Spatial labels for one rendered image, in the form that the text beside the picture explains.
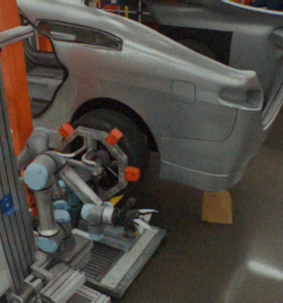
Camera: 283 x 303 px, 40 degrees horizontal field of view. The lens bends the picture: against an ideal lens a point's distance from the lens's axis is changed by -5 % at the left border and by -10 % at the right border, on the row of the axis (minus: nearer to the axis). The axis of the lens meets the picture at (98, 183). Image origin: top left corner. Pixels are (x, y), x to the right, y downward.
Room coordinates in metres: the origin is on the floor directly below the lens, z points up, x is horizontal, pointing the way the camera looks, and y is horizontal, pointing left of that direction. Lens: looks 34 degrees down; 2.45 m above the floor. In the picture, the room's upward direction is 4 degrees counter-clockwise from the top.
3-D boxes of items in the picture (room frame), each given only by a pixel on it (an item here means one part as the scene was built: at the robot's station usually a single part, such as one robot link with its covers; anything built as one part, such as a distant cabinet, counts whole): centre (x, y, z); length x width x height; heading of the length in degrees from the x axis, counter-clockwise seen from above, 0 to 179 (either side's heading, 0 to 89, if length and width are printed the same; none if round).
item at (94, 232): (1.58, 0.02, 1.12); 0.11 x 0.08 x 0.11; 158
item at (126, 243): (2.72, -0.10, 0.13); 0.50 x 0.36 x 0.10; 57
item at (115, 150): (2.61, 0.03, 0.85); 0.54 x 0.07 x 0.54; 57
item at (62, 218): (1.78, 0.23, 0.98); 0.13 x 0.12 x 0.14; 158
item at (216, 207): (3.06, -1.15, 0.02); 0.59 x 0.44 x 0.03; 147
